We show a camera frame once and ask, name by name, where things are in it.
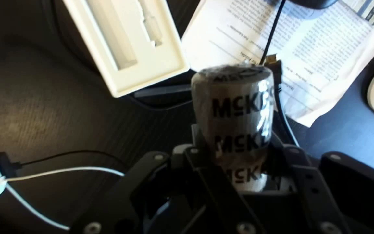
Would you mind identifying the black computer mouse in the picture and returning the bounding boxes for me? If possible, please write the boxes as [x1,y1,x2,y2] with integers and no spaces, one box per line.
[289,0,341,10]

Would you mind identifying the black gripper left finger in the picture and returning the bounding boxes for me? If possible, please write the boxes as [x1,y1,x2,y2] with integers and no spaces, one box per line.
[69,123,267,234]

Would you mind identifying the printed white paper sheet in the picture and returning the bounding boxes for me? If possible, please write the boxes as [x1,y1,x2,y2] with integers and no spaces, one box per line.
[181,0,374,130]

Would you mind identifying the white moulded tray box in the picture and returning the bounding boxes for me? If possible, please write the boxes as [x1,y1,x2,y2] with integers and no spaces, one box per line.
[63,0,191,100]

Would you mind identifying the thin black usb cable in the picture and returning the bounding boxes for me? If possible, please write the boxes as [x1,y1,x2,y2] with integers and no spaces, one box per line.
[257,0,303,148]

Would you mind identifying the white charger cable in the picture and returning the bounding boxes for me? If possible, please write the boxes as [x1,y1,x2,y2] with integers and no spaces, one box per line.
[0,165,128,232]

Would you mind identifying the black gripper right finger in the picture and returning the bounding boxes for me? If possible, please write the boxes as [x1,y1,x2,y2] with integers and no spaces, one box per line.
[269,133,374,234]

